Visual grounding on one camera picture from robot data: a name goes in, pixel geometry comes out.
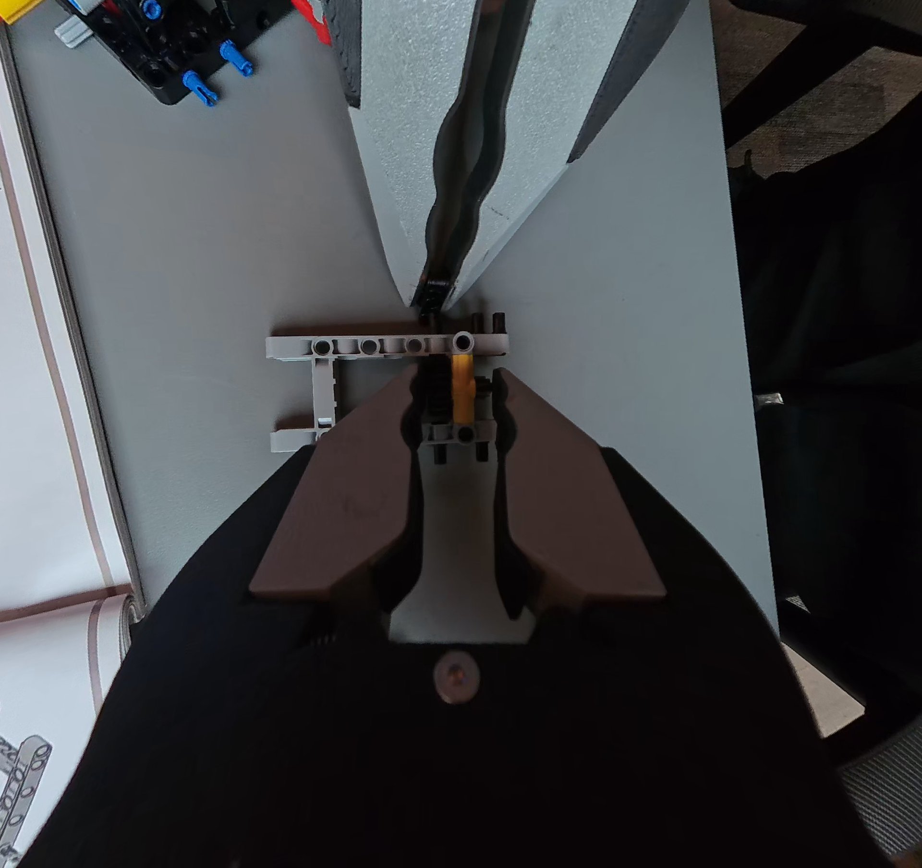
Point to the small black lego pin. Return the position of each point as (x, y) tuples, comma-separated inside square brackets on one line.
[(434, 295)]

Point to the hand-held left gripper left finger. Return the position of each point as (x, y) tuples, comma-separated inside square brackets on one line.
[(338, 508)]

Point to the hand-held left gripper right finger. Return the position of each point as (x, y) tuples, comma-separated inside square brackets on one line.
[(576, 515)]

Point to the grey mesh chair seat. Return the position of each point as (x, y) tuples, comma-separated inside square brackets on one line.
[(886, 796)]

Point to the black office chair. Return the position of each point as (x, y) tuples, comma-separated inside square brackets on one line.
[(828, 4)]

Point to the white instruction booklet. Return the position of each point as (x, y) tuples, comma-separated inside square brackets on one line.
[(43, 378)]

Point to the black and red lego model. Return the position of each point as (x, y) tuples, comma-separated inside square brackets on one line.
[(180, 32)]

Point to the grey lego frame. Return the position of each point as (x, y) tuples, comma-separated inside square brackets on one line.
[(360, 346)]

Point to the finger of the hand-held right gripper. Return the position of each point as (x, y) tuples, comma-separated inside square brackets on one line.
[(569, 54), (410, 54)]

